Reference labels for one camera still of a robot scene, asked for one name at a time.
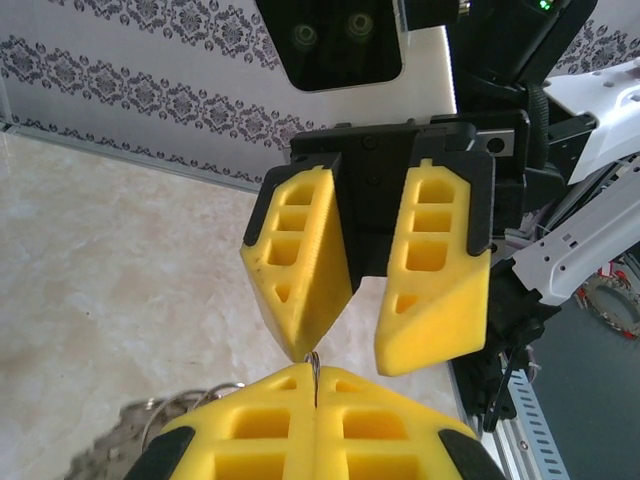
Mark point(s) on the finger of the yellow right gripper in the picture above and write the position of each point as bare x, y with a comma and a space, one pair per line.
440, 310
310, 300

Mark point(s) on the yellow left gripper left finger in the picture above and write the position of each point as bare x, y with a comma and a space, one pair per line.
260, 425

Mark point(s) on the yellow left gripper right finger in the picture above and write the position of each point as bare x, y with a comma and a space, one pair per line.
380, 430

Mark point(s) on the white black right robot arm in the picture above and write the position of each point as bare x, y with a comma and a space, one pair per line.
565, 250

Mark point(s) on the red white round object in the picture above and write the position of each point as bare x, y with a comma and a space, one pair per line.
617, 300

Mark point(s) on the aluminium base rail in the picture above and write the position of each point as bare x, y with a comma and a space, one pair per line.
500, 460

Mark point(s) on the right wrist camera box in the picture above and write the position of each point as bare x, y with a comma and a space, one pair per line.
340, 50

